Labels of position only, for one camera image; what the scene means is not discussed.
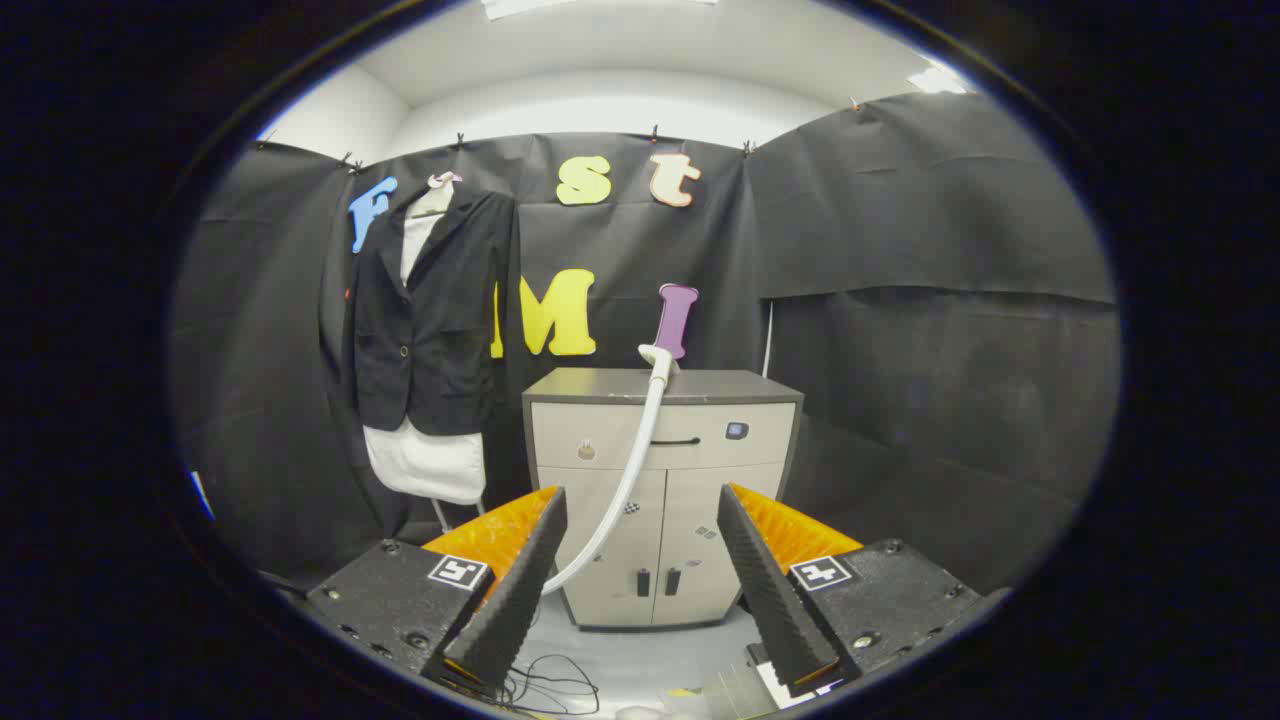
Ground grey cabinet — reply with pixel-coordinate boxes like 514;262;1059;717
522;367;804;631

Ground black backdrop cloth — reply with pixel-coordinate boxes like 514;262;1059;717
170;92;1121;601

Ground white garment steamer head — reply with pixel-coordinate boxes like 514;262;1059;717
638;343;681;387

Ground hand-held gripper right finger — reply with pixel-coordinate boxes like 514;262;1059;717
716;483;1011;696

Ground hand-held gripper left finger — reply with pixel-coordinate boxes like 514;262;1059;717
305;485;569;701

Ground black floor cables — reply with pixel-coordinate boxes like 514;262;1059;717
500;653;601;717

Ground long ceiling light panel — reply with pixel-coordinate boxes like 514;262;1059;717
480;0;721;21

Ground small ceiling light panel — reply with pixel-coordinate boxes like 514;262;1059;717
908;62;969;96

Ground black suit jacket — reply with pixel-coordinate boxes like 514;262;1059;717
350;185;518;438

